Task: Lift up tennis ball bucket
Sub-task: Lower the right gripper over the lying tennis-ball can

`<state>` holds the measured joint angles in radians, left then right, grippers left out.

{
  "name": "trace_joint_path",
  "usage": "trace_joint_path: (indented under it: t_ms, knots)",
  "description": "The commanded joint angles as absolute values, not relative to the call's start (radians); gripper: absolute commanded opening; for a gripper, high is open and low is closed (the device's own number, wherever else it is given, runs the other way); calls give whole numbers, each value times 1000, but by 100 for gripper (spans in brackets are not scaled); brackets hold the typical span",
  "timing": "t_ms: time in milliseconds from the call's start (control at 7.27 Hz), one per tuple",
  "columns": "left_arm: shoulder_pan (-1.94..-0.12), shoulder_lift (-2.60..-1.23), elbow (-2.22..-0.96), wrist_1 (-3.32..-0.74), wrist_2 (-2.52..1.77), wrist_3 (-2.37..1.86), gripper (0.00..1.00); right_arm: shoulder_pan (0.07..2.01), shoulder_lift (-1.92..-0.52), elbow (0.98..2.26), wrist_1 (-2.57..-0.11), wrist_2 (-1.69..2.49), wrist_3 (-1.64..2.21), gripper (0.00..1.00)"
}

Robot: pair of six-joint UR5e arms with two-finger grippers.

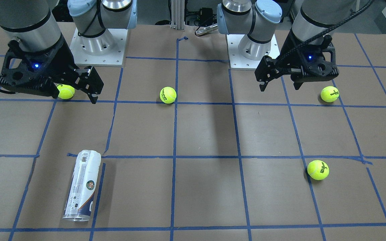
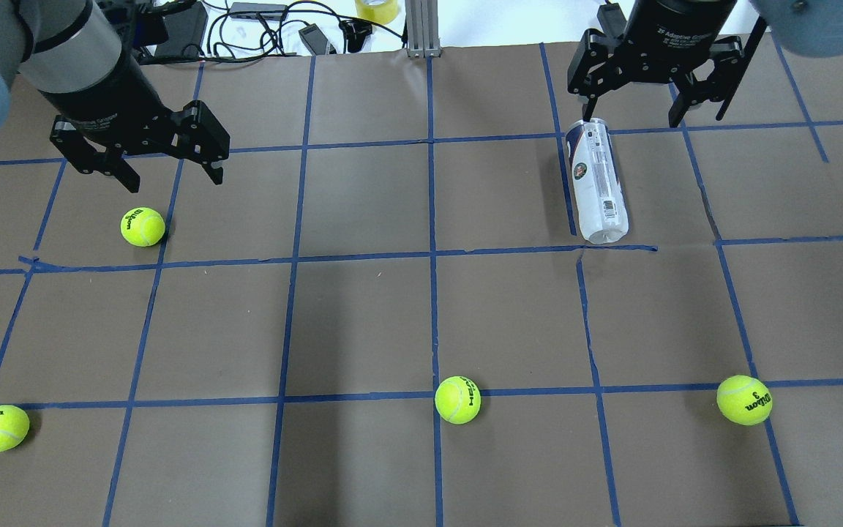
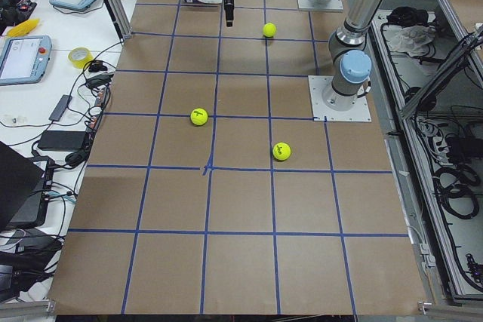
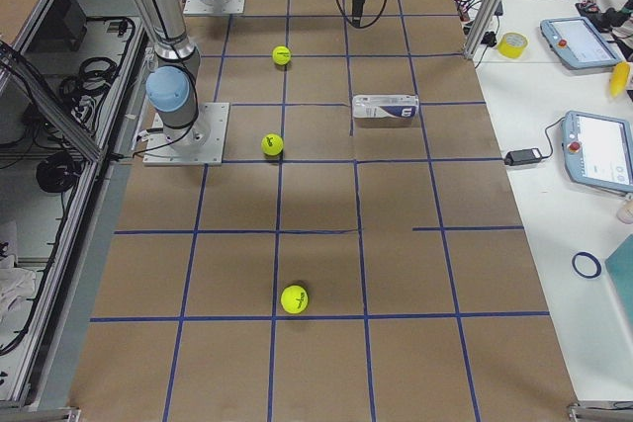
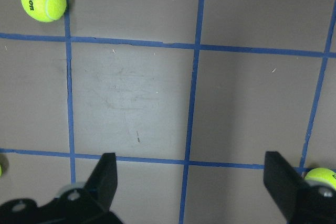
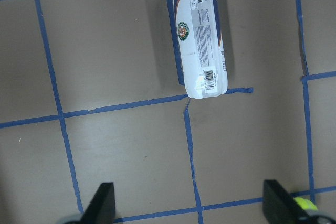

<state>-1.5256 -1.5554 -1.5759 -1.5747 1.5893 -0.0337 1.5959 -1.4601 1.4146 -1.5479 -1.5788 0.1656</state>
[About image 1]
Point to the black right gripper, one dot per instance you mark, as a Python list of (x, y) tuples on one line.
[(62, 57)]

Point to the near tennis ball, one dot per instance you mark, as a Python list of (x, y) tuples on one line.
[(318, 170)]

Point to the clear tennis ball can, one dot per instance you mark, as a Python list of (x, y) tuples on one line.
[(84, 181)]

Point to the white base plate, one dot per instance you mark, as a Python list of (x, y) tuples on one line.
[(107, 49), (240, 57)]

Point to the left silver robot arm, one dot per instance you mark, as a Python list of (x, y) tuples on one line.
[(259, 20)]

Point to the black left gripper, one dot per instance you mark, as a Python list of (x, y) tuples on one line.
[(293, 47)]

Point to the tennis ball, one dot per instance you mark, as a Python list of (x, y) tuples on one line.
[(329, 94), (168, 95), (318, 170), (66, 91)]

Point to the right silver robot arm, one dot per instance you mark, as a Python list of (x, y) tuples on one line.
[(34, 24)]

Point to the center tennis ball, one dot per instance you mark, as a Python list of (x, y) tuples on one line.
[(168, 95)]

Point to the far tennis ball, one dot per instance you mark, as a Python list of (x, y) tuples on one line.
[(329, 94), (66, 91)]

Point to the silver metal cylinder tool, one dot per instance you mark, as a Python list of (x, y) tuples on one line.
[(200, 31)]

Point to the aluminium frame post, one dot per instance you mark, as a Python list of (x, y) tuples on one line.
[(177, 14)]

